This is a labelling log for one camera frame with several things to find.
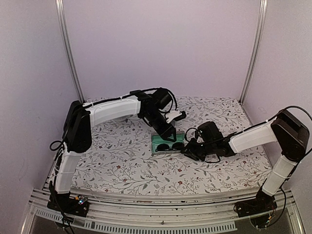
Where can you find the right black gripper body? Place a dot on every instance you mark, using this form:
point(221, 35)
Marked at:
point(197, 152)

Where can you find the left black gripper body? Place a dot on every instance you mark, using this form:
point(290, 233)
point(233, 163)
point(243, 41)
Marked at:
point(154, 120)

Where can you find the beige-grey glasses case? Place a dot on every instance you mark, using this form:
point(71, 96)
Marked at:
point(157, 140)

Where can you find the thin black-framed glasses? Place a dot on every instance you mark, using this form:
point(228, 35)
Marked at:
point(167, 147)

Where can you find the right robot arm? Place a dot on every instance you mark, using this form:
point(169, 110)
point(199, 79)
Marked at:
point(284, 128)

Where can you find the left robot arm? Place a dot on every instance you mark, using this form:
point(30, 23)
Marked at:
point(82, 117)

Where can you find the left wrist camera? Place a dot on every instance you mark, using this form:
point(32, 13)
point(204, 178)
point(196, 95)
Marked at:
point(175, 116)

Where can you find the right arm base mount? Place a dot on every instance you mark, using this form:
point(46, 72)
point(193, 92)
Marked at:
point(261, 203)

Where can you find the front aluminium rail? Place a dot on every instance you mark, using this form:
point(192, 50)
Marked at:
point(165, 214)

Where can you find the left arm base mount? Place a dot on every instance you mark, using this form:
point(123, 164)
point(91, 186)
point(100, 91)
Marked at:
point(63, 203)

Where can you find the left aluminium post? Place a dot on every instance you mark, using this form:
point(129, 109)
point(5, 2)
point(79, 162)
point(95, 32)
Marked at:
point(68, 49)

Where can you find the aluminium post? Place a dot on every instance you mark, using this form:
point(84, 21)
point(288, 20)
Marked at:
point(256, 45)
point(68, 49)

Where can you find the right aluminium post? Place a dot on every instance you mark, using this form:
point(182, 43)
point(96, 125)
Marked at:
point(256, 45)

